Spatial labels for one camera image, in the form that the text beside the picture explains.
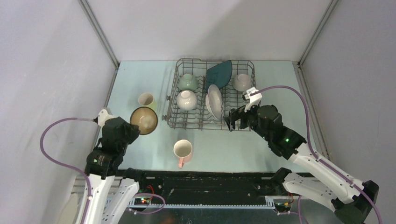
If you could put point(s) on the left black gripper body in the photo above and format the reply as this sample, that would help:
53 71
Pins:
132 134

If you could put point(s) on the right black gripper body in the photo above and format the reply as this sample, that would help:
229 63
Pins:
250 116

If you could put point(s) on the white scalloped plate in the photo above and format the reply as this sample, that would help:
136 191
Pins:
214 102

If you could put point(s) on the brown rimmed tan bowl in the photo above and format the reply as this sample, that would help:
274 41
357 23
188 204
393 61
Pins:
145 118

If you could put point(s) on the pink white bowl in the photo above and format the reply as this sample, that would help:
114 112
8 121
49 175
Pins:
242 82

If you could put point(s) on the teal square plate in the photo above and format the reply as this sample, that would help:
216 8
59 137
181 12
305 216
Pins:
219 75

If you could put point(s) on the white ceramic bowl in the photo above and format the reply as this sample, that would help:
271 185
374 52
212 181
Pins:
187 100

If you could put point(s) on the pale green ceramic bowl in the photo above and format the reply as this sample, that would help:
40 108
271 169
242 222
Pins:
188 82

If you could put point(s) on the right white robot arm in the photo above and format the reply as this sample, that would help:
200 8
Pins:
349 198

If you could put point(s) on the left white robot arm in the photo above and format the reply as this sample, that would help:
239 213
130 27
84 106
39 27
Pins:
100 171

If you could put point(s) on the yellow green mug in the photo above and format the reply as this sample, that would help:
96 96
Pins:
147 100

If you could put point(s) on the pink mug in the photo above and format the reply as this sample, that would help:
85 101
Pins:
183 150

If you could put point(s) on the left controller board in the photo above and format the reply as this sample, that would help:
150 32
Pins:
142 201

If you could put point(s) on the controller board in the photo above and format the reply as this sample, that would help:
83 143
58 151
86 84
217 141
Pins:
283 207
142 201

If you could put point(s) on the right controller board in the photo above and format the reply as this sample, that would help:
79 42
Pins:
283 207

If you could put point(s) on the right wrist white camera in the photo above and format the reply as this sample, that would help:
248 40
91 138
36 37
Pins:
252 97

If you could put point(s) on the wrist white camera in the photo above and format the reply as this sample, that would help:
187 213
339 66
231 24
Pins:
104 115
252 97

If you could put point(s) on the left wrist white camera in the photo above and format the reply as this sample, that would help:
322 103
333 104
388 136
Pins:
104 115

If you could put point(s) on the grey wire dish rack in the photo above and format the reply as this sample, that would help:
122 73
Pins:
200 118

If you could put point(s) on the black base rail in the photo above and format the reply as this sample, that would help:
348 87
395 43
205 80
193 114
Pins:
189 188

